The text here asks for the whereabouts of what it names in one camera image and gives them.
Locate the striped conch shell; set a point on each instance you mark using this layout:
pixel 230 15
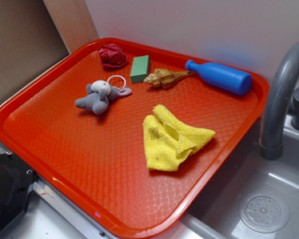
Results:
pixel 165 78

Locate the yellow cloth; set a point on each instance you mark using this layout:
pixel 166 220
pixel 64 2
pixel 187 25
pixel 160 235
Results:
pixel 168 142

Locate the grey faucet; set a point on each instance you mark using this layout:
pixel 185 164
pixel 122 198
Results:
pixel 283 95

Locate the red plastic tray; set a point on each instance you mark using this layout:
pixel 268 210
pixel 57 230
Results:
pixel 98 162

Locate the blue plastic bottle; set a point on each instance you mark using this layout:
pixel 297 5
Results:
pixel 224 77

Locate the red crumpled ball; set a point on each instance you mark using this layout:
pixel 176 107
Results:
pixel 112 56

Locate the green block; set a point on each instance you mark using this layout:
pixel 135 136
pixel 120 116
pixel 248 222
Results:
pixel 140 68

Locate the grey plush elephant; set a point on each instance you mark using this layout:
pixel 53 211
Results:
pixel 99 95

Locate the grey sink basin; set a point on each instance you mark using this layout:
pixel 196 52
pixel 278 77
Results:
pixel 250 197

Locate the brown cardboard panel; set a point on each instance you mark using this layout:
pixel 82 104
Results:
pixel 35 35

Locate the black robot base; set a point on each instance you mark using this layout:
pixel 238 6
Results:
pixel 16 184

